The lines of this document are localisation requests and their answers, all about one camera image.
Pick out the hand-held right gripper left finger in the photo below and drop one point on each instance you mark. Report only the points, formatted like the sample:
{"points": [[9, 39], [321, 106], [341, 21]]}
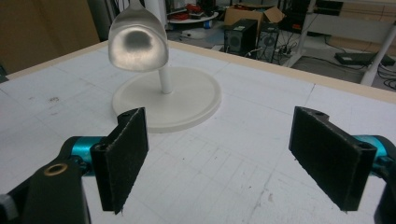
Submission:
{"points": [[121, 161]]}

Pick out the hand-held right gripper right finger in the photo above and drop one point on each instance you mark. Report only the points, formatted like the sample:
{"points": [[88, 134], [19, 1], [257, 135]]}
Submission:
{"points": [[333, 158]]}

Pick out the white hook stand rack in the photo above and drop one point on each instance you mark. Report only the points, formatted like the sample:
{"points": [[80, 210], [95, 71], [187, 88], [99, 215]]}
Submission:
{"points": [[186, 102]]}

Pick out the flat black device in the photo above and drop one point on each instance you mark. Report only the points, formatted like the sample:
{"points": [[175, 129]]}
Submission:
{"points": [[361, 58]]}

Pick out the white stand leg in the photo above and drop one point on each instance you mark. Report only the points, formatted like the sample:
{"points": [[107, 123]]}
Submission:
{"points": [[303, 34], [378, 53]]}

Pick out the black computer tower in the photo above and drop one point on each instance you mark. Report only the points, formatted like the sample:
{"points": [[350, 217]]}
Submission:
{"points": [[239, 37], [268, 42]]}

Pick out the brown board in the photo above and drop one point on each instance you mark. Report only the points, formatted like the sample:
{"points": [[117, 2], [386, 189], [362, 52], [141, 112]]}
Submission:
{"points": [[46, 31]]}

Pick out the white round table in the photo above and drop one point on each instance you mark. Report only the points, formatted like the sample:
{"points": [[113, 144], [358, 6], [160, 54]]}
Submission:
{"points": [[193, 18]]}

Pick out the open cardboard box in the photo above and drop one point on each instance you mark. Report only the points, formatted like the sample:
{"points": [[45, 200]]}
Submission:
{"points": [[249, 14]]}

